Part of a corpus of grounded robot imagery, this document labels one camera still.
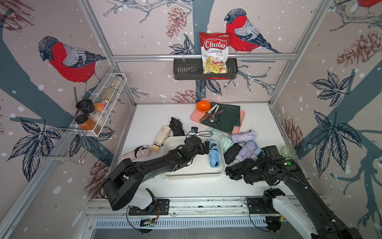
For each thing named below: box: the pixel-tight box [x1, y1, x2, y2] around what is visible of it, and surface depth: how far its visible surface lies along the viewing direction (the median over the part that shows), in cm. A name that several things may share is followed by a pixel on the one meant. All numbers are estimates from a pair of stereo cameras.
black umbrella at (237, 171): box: [224, 157, 266, 186], surface depth 82 cm
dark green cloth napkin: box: [201, 102, 241, 135], surface depth 113 cm
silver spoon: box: [209, 105, 220, 123], surface depth 113 cm
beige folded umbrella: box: [151, 125, 172, 154], surface depth 98 cm
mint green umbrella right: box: [205, 127, 235, 154], surface depth 94 cm
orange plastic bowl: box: [196, 100, 211, 113], surface depth 116 cm
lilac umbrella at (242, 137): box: [229, 129, 257, 144], surface depth 97 cm
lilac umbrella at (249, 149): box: [234, 140, 263, 163], surface depth 92 cm
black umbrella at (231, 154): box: [223, 143, 242, 165], surface depth 92 cm
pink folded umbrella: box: [117, 145, 150, 164], surface depth 90 cm
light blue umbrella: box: [206, 137, 221, 168], surface depth 89 cm
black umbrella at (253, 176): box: [243, 168, 266, 186], surface depth 81 cm
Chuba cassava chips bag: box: [199, 31, 231, 75], surface depth 85 cm
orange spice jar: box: [75, 114, 101, 135], surface depth 62 cm
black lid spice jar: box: [75, 98, 96, 115], surface depth 63 cm
